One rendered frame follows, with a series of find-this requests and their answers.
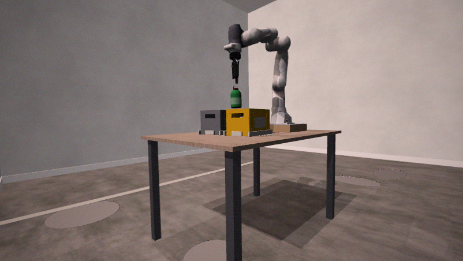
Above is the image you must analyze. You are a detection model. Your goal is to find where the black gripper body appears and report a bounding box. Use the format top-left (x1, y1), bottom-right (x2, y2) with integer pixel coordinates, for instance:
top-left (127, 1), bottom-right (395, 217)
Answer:
top-left (229, 52), bottom-right (241, 66)

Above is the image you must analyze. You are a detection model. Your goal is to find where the yellow crate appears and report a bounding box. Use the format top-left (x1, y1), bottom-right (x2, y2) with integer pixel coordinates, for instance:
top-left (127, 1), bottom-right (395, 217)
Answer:
top-left (226, 109), bottom-right (270, 136)

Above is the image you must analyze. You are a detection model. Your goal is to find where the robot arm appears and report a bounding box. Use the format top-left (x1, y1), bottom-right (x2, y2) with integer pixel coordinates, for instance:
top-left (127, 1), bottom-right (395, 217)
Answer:
top-left (224, 24), bottom-right (294, 124)

